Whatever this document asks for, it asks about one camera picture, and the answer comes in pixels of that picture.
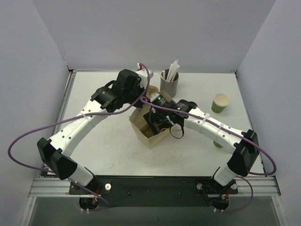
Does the brown paper bag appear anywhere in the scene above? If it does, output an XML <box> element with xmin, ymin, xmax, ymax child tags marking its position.
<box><xmin>129</xmin><ymin>90</ymin><xmax>175</xmax><ymax>149</ymax></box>

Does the green paper coffee cup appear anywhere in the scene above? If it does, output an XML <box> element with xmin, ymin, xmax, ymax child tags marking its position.
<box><xmin>213</xmin><ymin>141</ymin><xmax>223</xmax><ymax>148</ymax></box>

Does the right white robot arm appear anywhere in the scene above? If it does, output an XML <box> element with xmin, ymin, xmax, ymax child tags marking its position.
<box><xmin>141</xmin><ymin>94</ymin><xmax>259</xmax><ymax>186</ymax></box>

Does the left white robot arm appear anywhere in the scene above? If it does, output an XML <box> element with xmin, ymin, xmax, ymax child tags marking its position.
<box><xmin>37</xmin><ymin>68</ymin><xmax>153</xmax><ymax>194</ymax></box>

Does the grey straw holder cup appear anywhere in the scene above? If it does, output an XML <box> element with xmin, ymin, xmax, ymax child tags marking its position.
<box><xmin>160</xmin><ymin>69</ymin><xmax>179</xmax><ymax>97</ymax></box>

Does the white wrapped straw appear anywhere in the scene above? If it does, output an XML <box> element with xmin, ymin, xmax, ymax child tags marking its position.
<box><xmin>166</xmin><ymin>59</ymin><xmax>180</xmax><ymax>82</ymax></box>

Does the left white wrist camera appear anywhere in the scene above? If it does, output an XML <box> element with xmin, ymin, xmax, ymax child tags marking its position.
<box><xmin>136</xmin><ymin>63</ymin><xmax>148</xmax><ymax>87</ymax></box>

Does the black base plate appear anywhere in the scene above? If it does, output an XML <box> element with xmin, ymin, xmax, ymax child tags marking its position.
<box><xmin>69</xmin><ymin>175</ymin><xmax>238</xmax><ymax>208</ymax></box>

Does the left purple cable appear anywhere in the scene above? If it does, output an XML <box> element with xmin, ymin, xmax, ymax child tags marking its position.
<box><xmin>8</xmin><ymin>62</ymin><xmax>151</xmax><ymax>210</ymax></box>

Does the aluminium frame rail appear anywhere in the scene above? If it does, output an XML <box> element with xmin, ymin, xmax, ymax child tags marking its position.
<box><xmin>28</xmin><ymin>177</ymin><xmax>281</xmax><ymax>198</ymax></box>

